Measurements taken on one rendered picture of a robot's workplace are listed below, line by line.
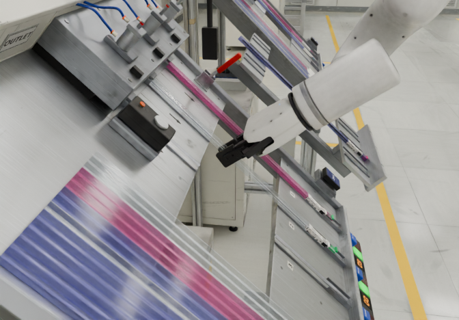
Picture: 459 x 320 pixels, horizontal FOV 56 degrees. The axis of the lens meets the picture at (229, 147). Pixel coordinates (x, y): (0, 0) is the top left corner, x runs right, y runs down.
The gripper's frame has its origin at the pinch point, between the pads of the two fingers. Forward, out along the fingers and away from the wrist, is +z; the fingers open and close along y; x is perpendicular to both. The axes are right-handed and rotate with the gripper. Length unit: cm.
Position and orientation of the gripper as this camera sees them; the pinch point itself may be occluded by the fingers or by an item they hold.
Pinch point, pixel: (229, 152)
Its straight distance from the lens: 80.5
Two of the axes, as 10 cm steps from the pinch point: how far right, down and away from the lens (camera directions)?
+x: 5.8, 7.6, 2.8
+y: -1.5, 4.4, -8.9
